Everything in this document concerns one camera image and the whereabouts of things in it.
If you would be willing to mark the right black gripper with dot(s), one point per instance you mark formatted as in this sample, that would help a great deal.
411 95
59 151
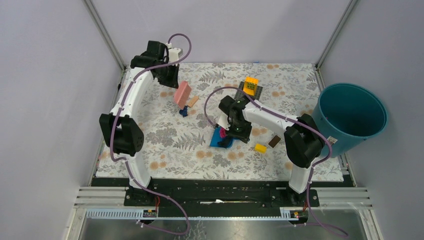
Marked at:
244 136

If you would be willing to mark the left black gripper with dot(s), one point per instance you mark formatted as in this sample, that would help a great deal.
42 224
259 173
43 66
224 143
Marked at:
172 82

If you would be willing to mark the pink hand broom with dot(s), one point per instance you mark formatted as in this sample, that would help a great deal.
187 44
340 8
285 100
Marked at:
182 94

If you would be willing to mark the blue dustpan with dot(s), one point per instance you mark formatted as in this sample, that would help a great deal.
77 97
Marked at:
216 138

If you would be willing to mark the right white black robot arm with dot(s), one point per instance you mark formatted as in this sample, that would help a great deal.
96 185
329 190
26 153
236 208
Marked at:
302 139

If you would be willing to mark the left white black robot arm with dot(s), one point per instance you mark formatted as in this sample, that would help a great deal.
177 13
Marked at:
121 133

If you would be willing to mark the small magenta paper scrap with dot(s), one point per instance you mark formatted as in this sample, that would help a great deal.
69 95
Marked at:
222 133

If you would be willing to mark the black paper scrap left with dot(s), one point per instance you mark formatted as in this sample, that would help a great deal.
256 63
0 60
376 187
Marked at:
226 142

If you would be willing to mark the yellow block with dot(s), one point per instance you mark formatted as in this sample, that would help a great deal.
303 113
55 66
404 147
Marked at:
260 148

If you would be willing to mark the wooden block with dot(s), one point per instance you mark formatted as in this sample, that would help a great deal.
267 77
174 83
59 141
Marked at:
193 101

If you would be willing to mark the brown block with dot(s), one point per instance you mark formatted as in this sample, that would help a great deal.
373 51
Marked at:
274 141

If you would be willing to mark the grey lego baseplate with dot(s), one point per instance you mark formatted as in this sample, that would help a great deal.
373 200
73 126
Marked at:
256 96

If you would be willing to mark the dark blue paper scrap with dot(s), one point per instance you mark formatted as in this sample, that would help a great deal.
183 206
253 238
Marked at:
184 112

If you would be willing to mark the yellow lego house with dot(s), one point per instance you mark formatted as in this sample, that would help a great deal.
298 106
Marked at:
250 85

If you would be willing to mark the teal plastic bucket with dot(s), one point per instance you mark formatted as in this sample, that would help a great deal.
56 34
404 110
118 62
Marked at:
347 114

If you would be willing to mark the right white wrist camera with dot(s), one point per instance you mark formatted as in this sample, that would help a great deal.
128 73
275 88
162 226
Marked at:
223 121

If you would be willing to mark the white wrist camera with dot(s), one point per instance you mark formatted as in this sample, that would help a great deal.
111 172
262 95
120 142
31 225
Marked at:
223 121
174 53

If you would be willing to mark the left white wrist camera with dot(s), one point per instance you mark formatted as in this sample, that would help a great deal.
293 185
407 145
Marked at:
174 53

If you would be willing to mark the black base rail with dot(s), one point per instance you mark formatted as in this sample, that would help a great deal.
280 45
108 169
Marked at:
220 198

